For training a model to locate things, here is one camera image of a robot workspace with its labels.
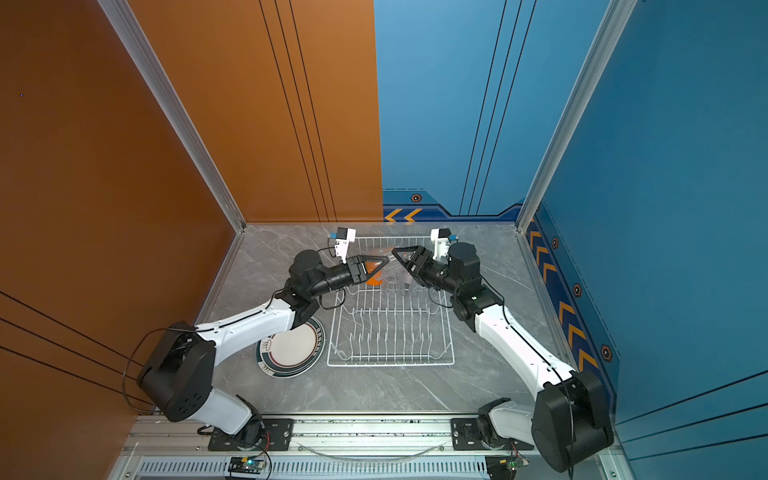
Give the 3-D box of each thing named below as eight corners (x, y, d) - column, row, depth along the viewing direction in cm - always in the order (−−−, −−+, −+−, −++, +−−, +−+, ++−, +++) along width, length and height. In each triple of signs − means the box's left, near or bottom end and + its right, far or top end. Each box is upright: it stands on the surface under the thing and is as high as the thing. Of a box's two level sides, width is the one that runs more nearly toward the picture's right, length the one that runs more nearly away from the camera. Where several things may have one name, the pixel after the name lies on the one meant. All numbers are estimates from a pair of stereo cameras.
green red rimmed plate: (269, 394, 82) (264, 390, 79) (258, 350, 90) (253, 345, 87) (337, 360, 88) (335, 355, 85) (321, 321, 96) (319, 315, 93)
